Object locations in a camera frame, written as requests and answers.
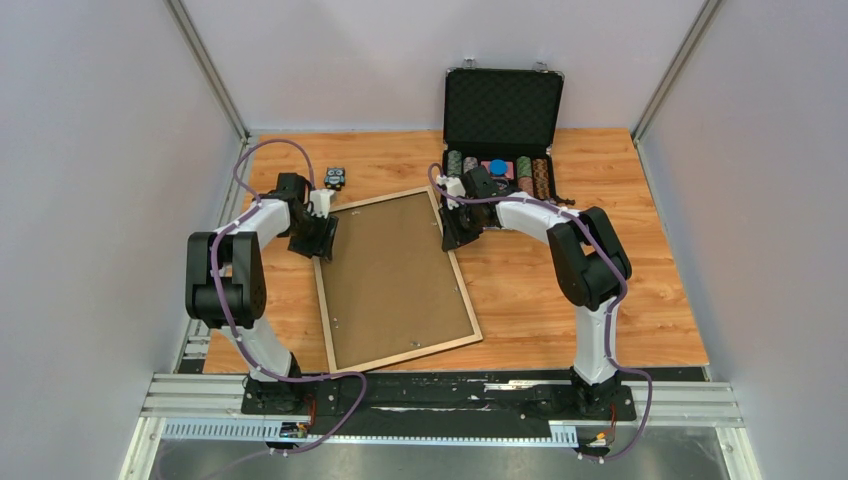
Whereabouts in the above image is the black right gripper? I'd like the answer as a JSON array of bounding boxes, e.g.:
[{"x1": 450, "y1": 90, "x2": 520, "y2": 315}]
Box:
[{"x1": 441, "y1": 199, "x2": 486, "y2": 251}]

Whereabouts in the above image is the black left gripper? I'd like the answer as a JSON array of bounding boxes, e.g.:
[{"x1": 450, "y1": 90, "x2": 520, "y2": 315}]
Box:
[{"x1": 286, "y1": 210, "x2": 341, "y2": 264}]

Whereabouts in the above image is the light wooden picture frame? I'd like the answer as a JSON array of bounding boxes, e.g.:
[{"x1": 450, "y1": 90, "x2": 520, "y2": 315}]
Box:
[{"x1": 311, "y1": 185, "x2": 484, "y2": 375}]

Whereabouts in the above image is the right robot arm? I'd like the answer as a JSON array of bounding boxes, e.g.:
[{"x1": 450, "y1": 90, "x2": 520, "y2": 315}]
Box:
[{"x1": 428, "y1": 164, "x2": 632, "y2": 418}]

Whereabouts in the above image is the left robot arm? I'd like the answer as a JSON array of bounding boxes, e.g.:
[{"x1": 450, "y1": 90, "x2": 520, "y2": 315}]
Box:
[{"x1": 185, "y1": 173, "x2": 339, "y2": 413}]

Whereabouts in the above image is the small blue owl toy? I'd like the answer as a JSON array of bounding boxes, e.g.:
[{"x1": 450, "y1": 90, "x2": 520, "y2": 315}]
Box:
[{"x1": 324, "y1": 167, "x2": 346, "y2": 191}]

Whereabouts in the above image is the grey purple chip column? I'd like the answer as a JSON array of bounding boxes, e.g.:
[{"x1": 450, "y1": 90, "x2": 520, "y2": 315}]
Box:
[{"x1": 462, "y1": 157, "x2": 479, "y2": 173}]

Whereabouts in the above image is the dark green chip column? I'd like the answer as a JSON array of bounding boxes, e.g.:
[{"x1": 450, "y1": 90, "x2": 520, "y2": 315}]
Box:
[{"x1": 446, "y1": 150, "x2": 463, "y2": 177}]

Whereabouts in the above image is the blue poker chip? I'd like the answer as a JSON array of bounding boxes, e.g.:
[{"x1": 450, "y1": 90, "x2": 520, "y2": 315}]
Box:
[{"x1": 489, "y1": 159, "x2": 509, "y2": 176}]

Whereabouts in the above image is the red playing card deck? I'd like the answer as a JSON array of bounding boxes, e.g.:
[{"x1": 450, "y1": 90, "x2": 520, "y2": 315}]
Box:
[{"x1": 480, "y1": 159, "x2": 515, "y2": 180}]

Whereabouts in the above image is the green poker chip column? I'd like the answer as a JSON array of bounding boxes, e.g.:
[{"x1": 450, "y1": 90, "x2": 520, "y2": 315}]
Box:
[{"x1": 515, "y1": 156, "x2": 534, "y2": 196}]

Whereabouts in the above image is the orange brown chip column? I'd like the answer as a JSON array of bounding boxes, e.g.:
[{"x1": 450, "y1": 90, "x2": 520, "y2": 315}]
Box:
[{"x1": 532, "y1": 158, "x2": 552, "y2": 201}]

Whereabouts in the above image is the black poker chip case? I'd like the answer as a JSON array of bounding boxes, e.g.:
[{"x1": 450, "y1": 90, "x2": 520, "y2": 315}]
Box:
[{"x1": 442, "y1": 67, "x2": 565, "y2": 206}]

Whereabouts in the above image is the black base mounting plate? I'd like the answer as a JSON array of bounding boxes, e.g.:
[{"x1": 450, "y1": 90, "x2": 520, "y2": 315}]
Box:
[{"x1": 240, "y1": 370, "x2": 637, "y2": 439}]

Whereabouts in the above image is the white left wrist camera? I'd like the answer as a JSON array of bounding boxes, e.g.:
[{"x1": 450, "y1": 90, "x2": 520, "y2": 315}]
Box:
[{"x1": 309, "y1": 189, "x2": 337, "y2": 218}]

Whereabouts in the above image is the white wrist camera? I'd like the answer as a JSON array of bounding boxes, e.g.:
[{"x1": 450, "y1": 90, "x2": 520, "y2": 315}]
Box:
[
  {"x1": 309, "y1": 189, "x2": 337, "y2": 218},
  {"x1": 436, "y1": 175, "x2": 466, "y2": 210}
]

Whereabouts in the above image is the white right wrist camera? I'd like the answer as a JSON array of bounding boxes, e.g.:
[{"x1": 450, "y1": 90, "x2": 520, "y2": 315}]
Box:
[{"x1": 436, "y1": 175, "x2": 466, "y2": 210}]

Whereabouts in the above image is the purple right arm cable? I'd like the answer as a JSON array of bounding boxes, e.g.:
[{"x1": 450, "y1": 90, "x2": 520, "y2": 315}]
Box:
[{"x1": 427, "y1": 162, "x2": 655, "y2": 463}]

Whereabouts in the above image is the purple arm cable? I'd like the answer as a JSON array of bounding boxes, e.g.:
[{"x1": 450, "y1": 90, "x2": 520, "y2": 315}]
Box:
[
  {"x1": 153, "y1": 138, "x2": 368, "y2": 480},
  {"x1": 427, "y1": 162, "x2": 655, "y2": 463}
]

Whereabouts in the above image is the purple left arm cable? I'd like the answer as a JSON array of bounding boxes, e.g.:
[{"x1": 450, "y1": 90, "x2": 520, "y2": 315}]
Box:
[{"x1": 153, "y1": 138, "x2": 368, "y2": 480}]

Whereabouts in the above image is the aluminium front rail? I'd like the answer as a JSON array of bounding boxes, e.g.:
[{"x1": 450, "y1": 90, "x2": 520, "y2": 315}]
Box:
[{"x1": 141, "y1": 371, "x2": 744, "y2": 448}]

